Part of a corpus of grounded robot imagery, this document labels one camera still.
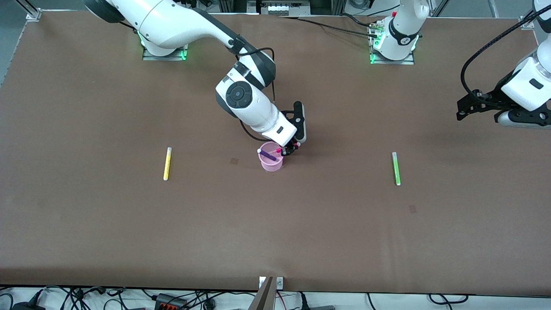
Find pink plastic cup holder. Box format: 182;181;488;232
258;142;285;172

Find looped black floor cable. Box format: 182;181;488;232
428;294;470;306

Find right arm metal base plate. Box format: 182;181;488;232
142;43;190;61

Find grey camera stand post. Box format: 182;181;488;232
248;276;276;310

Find black cable on table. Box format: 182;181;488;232
280;15;381;37

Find black power strip red switches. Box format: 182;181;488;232
155;293;188;310

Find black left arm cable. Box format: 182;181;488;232
460;6;551;93

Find pink marker pen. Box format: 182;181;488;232
270;143;300;156

